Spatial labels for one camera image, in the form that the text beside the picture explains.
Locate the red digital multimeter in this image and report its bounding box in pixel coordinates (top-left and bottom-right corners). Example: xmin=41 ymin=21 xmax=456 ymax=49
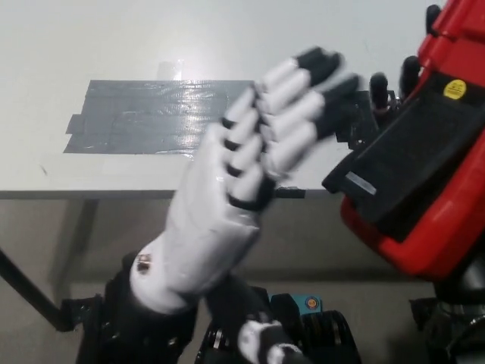
xmin=321 ymin=0 xmax=485 ymax=284

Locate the black table leg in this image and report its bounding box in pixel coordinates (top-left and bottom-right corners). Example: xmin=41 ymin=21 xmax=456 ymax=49
xmin=0 ymin=246 xmax=73 ymax=334

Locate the grey duct tape patch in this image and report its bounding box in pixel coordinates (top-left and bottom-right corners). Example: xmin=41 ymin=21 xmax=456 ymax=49
xmin=60 ymin=79 xmax=258 ymax=155

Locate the small black tape strip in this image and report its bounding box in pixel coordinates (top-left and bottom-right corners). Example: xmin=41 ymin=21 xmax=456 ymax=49
xmin=274 ymin=185 xmax=306 ymax=199

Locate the black tape patch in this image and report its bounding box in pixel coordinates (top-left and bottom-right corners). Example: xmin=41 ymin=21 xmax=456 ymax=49
xmin=333 ymin=89 xmax=382 ymax=147

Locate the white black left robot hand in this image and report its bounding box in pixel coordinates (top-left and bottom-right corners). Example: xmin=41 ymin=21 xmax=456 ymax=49
xmin=166 ymin=45 xmax=363 ymax=364

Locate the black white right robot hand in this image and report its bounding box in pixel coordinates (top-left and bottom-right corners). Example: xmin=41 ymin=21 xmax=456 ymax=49
xmin=369 ymin=4 xmax=443 ymax=115

